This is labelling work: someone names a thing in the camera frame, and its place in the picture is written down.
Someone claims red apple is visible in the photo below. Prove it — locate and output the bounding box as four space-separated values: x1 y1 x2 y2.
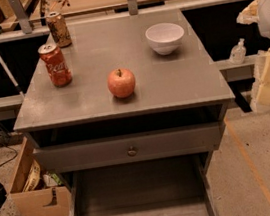
107 68 136 98

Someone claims red coke can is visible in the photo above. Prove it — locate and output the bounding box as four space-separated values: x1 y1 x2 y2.
38 43 72 87

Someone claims grey drawer cabinet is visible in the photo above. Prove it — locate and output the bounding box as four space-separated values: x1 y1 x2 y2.
15 9 233 216

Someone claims open grey middle drawer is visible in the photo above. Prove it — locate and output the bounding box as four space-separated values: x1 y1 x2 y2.
69 155 220 216

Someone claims brown gold soda can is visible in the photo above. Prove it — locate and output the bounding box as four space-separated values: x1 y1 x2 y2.
46 11 72 48

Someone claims closed grey top drawer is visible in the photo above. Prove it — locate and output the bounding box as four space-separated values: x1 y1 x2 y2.
33 121 225 174

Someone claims clear sanitizer bottle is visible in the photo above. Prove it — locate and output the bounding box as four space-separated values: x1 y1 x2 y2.
229 38 246 65

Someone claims white bowl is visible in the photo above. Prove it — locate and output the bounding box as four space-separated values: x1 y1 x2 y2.
145 22 185 55

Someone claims wooden box with items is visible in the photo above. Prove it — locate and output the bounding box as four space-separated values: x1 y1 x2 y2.
9 139 71 216

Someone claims black cable on floor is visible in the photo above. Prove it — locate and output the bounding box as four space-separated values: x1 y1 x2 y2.
0 131 23 180

